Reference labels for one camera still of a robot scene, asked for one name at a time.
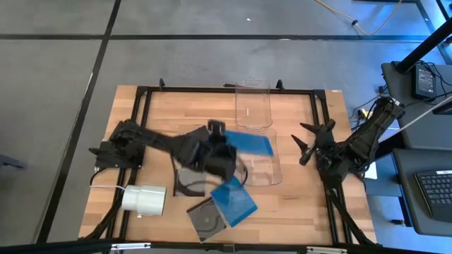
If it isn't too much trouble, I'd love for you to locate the short black pole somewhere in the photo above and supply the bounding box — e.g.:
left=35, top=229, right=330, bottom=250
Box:
left=374, top=132, right=405, bottom=159

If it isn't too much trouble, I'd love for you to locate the grey desk with keyboard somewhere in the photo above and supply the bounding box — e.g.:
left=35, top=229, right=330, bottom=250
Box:
left=391, top=147, right=452, bottom=238

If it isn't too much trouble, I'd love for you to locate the thick black pole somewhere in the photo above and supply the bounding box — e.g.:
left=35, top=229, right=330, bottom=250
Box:
left=394, top=17, right=452, bottom=74

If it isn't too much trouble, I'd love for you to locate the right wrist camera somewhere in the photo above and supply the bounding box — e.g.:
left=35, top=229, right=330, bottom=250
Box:
left=299, top=147, right=315, bottom=167

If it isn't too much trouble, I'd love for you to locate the white paper sheet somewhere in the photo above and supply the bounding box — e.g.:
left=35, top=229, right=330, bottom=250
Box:
left=363, top=160, right=379, bottom=180

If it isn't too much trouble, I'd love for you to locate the black camera rail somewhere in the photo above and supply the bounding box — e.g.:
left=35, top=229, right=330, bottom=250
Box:
left=0, top=238, right=452, bottom=254

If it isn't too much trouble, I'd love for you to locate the black power adapter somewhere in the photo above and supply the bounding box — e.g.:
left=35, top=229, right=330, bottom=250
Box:
left=411, top=63, right=437, bottom=102

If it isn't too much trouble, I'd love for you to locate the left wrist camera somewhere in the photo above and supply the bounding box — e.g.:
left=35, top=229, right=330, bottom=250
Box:
left=207, top=119, right=227, bottom=141

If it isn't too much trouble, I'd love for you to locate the blue jewel case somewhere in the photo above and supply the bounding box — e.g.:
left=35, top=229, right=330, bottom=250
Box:
left=225, top=129, right=275, bottom=158
left=210, top=176, right=258, bottom=229

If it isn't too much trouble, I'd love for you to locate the grey furniture foot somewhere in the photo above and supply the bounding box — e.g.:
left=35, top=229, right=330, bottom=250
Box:
left=0, top=154, right=28, bottom=169

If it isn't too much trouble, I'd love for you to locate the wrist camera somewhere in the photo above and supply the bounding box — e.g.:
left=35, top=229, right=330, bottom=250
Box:
left=299, top=147, right=315, bottom=167
left=207, top=119, right=227, bottom=141

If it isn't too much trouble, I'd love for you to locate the silver bracket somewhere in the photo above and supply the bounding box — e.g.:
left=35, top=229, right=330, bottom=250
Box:
left=306, top=246, right=349, bottom=254
left=110, top=242, right=152, bottom=251

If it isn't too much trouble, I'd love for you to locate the black keyboard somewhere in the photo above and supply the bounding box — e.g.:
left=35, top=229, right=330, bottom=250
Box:
left=414, top=169, right=452, bottom=224

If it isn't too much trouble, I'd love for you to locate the long white cable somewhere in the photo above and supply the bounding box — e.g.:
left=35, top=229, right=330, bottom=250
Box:
left=379, top=94, right=452, bottom=144

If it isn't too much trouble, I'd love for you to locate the grey side desk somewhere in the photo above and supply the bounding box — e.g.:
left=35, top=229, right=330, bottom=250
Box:
left=381, top=61, right=452, bottom=151

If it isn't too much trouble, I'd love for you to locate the thin white cable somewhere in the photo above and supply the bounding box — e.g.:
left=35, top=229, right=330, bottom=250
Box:
left=88, top=184, right=126, bottom=191

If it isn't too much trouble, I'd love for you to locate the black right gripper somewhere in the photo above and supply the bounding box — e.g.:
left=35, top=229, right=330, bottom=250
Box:
left=290, top=121, right=338, bottom=159

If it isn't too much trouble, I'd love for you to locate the black metal table frame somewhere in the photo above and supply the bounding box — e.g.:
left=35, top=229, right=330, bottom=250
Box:
left=79, top=78, right=377, bottom=248

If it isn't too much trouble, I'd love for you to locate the black jewel case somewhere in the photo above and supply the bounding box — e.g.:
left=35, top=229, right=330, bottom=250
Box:
left=172, top=167, right=208, bottom=198
left=186, top=197, right=229, bottom=243

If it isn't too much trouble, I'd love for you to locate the clear plastic bin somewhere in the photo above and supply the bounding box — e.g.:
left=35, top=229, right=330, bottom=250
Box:
left=237, top=126, right=283, bottom=187
left=234, top=80, right=273, bottom=130

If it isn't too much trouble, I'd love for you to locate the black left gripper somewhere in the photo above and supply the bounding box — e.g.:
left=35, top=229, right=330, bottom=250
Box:
left=203, top=139, right=238, bottom=181

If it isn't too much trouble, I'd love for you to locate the white cylinder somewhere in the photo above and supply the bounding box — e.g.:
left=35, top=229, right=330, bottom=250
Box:
left=121, top=184, right=167, bottom=217

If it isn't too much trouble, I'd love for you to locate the yellow extension cord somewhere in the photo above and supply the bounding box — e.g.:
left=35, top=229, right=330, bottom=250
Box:
left=314, top=0, right=404, bottom=37

